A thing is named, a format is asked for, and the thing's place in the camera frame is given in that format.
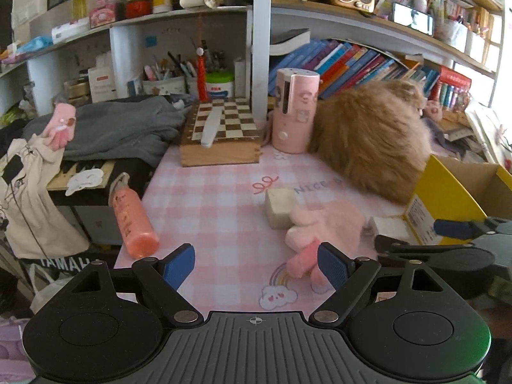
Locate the black bag white letters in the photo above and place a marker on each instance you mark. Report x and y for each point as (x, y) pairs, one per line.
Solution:
(60, 268)

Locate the cream canvas bag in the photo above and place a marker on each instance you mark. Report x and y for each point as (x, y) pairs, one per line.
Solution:
(32, 208)

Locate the pink pig plush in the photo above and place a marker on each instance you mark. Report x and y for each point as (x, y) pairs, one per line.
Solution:
(432, 110)

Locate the white flat nail file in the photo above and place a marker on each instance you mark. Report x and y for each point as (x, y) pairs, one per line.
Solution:
(211, 128)

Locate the pink plush toy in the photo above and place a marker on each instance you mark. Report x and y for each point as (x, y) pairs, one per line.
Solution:
(328, 224)

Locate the pink cylindrical container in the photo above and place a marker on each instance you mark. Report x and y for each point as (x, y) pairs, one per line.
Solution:
(294, 116)

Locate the white cloud-shaped item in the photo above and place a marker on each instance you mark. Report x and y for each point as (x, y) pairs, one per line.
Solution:
(84, 182)

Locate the wooden chessboard box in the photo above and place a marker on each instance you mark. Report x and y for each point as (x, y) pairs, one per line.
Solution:
(224, 144)

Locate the white storage boxes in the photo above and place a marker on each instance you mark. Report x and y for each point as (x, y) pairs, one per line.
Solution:
(460, 36)

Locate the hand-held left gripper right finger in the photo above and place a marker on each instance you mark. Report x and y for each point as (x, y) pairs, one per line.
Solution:
(332, 266)

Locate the red thick book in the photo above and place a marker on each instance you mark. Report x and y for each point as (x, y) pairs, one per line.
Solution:
(454, 76)

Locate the large white charger block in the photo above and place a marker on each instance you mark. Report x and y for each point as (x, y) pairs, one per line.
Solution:
(388, 230)

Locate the grey cloth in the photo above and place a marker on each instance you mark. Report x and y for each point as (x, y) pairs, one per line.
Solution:
(120, 128)

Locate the white shelf unit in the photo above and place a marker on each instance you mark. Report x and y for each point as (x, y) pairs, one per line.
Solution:
(260, 48)

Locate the pink checkered desktop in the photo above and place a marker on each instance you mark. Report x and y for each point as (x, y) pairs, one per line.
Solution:
(208, 208)

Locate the yellow cardboard box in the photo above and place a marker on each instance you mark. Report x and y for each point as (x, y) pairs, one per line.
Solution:
(452, 192)

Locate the small white charger plug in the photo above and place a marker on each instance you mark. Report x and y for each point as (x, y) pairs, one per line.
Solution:
(280, 208)

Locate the row of colourful books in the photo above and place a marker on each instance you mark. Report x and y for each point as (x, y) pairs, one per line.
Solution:
(352, 64)

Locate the black lying book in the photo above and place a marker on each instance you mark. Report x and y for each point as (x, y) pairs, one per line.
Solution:
(290, 42)

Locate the pink glove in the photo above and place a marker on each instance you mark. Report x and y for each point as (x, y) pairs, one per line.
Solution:
(60, 126)

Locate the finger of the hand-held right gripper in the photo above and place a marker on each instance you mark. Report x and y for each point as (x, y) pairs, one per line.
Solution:
(454, 228)
(408, 252)

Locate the white red box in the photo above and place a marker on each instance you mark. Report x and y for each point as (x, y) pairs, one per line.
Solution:
(102, 86)

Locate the purple cloth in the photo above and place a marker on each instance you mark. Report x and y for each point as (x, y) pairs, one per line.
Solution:
(440, 136)

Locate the pen holder with pens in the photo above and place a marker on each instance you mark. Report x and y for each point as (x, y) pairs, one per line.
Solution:
(164, 86)

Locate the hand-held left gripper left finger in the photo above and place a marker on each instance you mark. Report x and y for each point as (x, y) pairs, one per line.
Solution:
(180, 266)

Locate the orange plastic bottle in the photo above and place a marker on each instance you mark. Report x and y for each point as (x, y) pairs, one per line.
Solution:
(134, 220)

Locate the white green jar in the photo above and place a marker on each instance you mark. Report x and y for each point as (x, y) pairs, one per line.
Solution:
(220, 86)

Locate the red tassel ornament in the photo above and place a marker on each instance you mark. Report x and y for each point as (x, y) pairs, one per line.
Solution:
(202, 76)

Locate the fluffy orange cat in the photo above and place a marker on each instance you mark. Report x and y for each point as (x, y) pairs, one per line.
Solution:
(368, 140)

